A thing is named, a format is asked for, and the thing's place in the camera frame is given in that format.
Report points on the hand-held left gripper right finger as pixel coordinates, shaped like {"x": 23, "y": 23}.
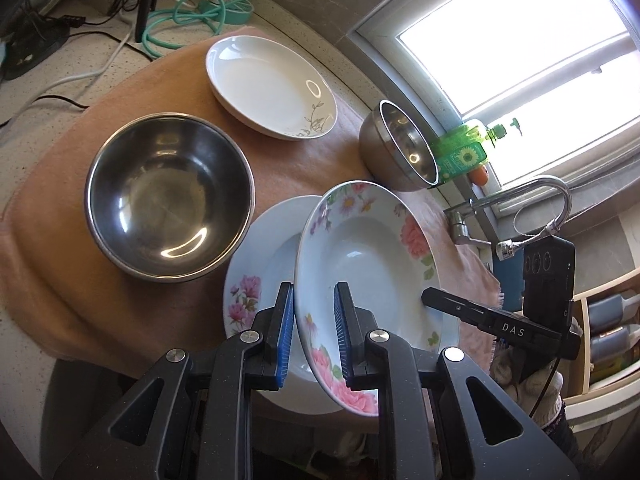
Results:
{"x": 342, "y": 335}

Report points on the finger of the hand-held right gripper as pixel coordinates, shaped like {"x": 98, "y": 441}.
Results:
{"x": 450, "y": 302}

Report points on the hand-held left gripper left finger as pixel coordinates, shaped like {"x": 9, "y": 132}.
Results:
{"x": 285, "y": 335}

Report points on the floral rimmed deep plate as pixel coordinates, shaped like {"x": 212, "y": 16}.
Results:
{"x": 260, "y": 270}
{"x": 370, "y": 260}

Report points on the small stainless steel bowl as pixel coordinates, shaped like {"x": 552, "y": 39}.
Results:
{"x": 380, "y": 145}

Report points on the large stainless steel bowl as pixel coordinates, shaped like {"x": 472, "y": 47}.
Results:
{"x": 165, "y": 190}

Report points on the white plate leaf print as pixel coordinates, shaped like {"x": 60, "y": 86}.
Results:
{"x": 270, "y": 75}

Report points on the person's right forearm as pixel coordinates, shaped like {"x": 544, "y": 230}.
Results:
{"x": 557, "y": 430}

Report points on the person's right hand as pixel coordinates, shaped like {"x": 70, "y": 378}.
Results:
{"x": 540, "y": 395}

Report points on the blue grey container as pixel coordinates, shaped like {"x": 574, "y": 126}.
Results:
{"x": 612, "y": 307}
{"x": 615, "y": 345}

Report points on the chrome kitchen faucet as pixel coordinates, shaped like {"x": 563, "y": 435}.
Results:
{"x": 550, "y": 182}

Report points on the small orange object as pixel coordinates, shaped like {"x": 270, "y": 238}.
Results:
{"x": 481, "y": 175}

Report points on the cream storage rack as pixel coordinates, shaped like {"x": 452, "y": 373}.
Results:
{"x": 580, "y": 410}

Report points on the green dish soap bottle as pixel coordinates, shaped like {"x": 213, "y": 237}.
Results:
{"x": 457, "y": 152}

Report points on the window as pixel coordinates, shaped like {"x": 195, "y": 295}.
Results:
{"x": 500, "y": 35}

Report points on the peach towel mat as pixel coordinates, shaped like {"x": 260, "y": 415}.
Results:
{"x": 150, "y": 85}

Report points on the teal round power strip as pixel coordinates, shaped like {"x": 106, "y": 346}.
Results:
{"x": 235, "y": 12}

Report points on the black upright stand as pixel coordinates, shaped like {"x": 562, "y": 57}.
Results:
{"x": 144, "y": 0}

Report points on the black device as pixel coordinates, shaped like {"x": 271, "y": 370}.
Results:
{"x": 35, "y": 45}

